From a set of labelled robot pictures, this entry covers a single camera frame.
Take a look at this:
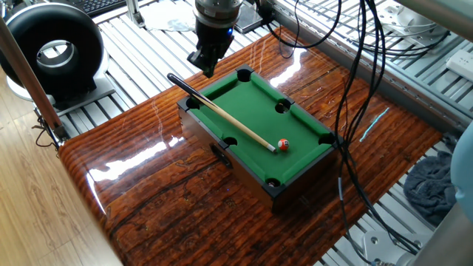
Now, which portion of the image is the white plastic sheet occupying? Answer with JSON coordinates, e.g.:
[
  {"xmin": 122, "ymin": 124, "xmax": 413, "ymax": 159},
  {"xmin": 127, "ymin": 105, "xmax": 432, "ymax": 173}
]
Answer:
[{"xmin": 139, "ymin": 0, "xmax": 197, "ymax": 33}]

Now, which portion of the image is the dark flat device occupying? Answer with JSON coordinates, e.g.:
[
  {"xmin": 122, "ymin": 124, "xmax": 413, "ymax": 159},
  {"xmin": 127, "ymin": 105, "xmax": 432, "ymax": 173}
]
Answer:
[{"xmin": 234, "ymin": 1, "xmax": 266, "ymax": 35}]

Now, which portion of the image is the mini green felt pool table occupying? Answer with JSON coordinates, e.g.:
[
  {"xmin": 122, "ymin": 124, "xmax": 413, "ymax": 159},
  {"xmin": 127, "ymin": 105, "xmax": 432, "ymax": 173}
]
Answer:
[{"xmin": 176, "ymin": 63, "xmax": 344, "ymax": 214}]

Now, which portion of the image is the glossy wooden board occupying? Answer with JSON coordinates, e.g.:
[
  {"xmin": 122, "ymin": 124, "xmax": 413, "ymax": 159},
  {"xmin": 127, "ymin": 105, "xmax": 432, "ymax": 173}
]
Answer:
[{"xmin": 58, "ymin": 26, "xmax": 443, "ymax": 266}]

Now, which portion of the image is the black ring-shaped fan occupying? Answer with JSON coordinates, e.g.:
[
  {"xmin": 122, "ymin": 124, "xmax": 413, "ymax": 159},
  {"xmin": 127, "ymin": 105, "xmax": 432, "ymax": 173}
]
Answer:
[{"xmin": 0, "ymin": 2, "xmax": 118, "ymax": 117}]

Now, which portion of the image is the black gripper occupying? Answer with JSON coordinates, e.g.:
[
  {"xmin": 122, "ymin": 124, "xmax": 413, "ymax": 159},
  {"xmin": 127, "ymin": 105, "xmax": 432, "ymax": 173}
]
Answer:
[{"xmin": 186, "ymin": 16, "xmax": 235, "ymax": 79}]

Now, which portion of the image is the wooden pool cue black handle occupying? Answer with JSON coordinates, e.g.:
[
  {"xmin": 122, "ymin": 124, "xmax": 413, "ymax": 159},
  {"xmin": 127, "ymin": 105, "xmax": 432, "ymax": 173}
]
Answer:
[{"xmin": 166, "ymin": 72, "xmax": 278, "ymax": 154}]

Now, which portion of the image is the white power strip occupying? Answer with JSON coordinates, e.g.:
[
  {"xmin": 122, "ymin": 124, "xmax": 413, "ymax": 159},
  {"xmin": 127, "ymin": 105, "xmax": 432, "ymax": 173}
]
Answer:
[{"xmin": 445, "ymin": 48, "xmax": 473, "ymax": 84}]

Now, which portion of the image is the black plug cable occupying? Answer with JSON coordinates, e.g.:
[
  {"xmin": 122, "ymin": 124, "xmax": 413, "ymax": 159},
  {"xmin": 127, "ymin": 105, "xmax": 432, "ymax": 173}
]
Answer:
[{"xmin": 332, "ymin": 0, "xmax": 421, "ymax": 266}]

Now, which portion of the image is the black keyboard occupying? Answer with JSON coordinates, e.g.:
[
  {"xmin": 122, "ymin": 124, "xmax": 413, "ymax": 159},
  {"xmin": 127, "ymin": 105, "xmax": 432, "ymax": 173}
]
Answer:
[{"xmin": 69, "ymin": 0, "xmax": 127, "ymax": 18}]

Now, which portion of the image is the thin black wire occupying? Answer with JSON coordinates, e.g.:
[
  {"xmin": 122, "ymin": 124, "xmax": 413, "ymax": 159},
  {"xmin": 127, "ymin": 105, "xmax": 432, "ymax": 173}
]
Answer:
[{"xmin": 31, "ymin": 114, "xmax": 58, "ymax": 149}]

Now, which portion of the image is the round-holed silver metal plate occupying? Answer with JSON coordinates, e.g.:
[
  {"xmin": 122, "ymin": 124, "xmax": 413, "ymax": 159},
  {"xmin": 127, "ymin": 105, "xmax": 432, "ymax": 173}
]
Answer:
[{"xmin": 375, "ymin": 2, "xmax": 444, "ymax": 38}]

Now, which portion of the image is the grey towel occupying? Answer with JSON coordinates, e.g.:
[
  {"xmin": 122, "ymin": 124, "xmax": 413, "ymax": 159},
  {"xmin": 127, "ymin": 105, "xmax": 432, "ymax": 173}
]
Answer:
[{"xmin": 402, "ymin": 133, "xmax": 459, "ymax": 227}]

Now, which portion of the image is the grey aluminium rail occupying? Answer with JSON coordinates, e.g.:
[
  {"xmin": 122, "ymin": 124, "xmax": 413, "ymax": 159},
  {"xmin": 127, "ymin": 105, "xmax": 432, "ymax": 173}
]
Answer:
[{"xmin": 271, "ymin": 3, "xmax": 473, "ymax": 134}]

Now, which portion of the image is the aluminium post with bracket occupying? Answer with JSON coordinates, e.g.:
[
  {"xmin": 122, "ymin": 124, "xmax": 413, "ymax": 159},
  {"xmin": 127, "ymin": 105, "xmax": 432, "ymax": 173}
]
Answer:
[{"xmin": 124, "ymin": 0, "xmax": 147, "ymax": 30}]

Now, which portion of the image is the silver robot mounting plate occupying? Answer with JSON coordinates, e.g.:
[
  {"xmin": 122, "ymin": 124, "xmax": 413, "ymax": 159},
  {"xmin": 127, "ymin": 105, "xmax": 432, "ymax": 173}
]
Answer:
[{"xmin": 361, "ymin": 229, "xmax": 426, "ymax": 266}]

